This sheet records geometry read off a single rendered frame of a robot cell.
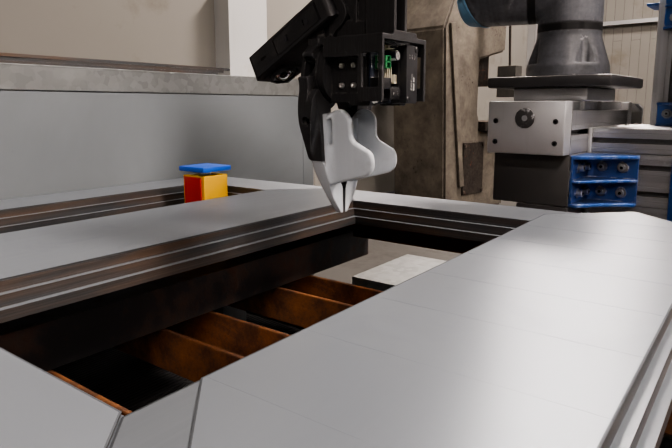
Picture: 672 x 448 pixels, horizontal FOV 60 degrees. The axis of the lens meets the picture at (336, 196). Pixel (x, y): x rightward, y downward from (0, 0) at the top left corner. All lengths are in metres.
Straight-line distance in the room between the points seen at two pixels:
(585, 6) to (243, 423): 1.03
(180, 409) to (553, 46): 1.00
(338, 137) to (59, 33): 3.46
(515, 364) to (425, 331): 0.06
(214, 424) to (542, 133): 0.84
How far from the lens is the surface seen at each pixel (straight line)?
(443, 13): 5.23
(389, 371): 0.32
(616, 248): 0.64
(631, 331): 0.41
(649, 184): 1.12
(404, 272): 1.10
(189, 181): 0.98
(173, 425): 0.29
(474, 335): 0.38
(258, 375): 0.32
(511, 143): 1.06
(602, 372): 0.35
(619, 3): 11.15
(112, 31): 4.06
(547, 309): 0.43
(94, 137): 1.10
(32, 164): 1.05
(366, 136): 0.53
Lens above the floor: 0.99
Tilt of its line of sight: 9 degrees down
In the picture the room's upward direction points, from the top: straight up
